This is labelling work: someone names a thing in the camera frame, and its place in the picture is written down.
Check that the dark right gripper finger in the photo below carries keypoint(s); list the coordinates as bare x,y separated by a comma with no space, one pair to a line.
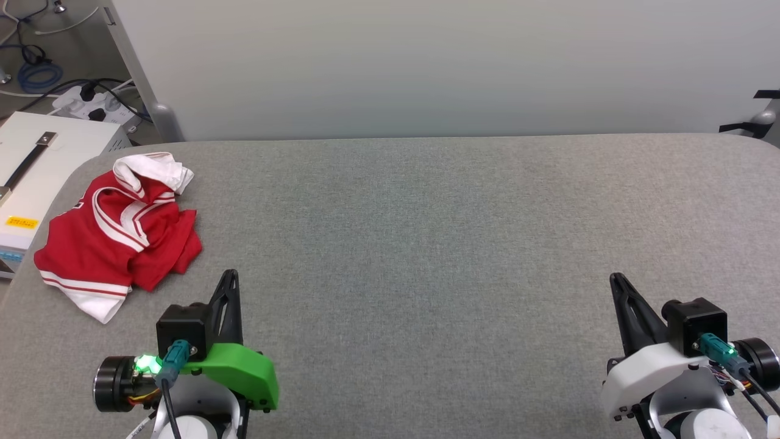
637,320

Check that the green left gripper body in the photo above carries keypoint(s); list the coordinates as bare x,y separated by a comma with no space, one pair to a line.
244,369

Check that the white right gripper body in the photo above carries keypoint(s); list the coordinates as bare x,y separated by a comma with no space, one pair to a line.
640,375

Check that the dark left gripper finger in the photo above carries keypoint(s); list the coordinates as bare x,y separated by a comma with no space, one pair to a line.
226,305

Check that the red and white basketball jersey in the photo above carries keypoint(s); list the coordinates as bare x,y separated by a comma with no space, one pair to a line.
91,244

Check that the grey metal partition foot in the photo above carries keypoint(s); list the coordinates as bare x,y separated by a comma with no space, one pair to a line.
765,122
166,122

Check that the black tape strip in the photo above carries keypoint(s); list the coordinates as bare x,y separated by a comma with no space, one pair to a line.
740,127
768,94

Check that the white power supply box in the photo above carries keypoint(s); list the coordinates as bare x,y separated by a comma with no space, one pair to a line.
55,158

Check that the white power strip with plugs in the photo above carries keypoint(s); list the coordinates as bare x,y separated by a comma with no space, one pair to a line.
97,108

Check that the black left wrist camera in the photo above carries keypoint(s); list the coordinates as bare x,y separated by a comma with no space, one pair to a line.
181,326

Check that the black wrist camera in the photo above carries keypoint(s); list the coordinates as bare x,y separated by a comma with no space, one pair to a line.
181,326
701,323

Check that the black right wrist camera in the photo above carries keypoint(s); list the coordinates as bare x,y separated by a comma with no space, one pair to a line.
701,323

